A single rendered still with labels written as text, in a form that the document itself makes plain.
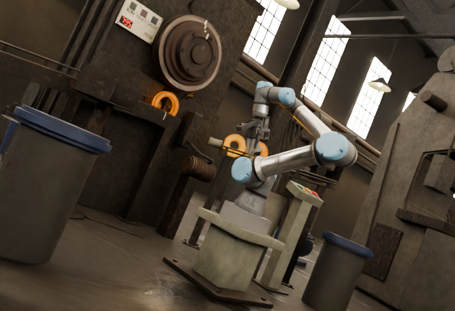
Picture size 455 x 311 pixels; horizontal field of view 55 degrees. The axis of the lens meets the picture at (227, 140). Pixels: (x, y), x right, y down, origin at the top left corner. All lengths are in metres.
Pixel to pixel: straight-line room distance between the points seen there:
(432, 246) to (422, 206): 1.20
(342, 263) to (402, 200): 2.07
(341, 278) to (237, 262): 0.80
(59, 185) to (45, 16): 7.48
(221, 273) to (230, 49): 1.71
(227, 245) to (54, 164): 0.94
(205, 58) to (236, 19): 0.56
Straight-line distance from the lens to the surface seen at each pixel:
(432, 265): 3.62
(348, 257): 2.66
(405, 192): 4.63
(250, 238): 1.97
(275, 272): 2.64
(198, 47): 2.74
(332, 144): 1.80
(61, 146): 1.41
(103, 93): 2.17
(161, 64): 2.72
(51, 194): 1.43
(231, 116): 10.92
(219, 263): 2.05
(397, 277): 4.43
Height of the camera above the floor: 0.45
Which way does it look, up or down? 5 degrees up
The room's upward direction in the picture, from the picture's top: 23 degrees clockwise
